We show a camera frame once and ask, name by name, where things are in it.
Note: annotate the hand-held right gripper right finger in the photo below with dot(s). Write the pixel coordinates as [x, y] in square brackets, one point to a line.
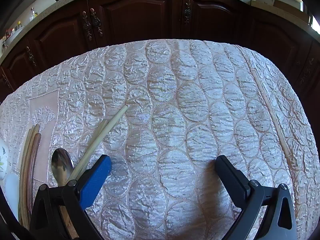
[231, 177]

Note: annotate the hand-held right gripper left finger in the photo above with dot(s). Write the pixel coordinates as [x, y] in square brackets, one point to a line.
[96, 180]

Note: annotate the dark brown wooden chopstick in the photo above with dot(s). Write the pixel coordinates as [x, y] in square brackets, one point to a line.
[32, 170]

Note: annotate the light brown wooden chopstick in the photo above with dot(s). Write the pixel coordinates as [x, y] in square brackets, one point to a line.
[272, 118]
[27, 170]
[22, 170]

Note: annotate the metal spoon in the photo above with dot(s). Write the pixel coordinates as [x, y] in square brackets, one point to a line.
[61, 165]

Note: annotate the quilted white pink tablecloth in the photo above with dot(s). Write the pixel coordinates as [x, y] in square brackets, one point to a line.
[175, 105]

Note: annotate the dark wooden base cabinet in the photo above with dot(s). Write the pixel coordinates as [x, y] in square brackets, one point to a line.
[140, 17]

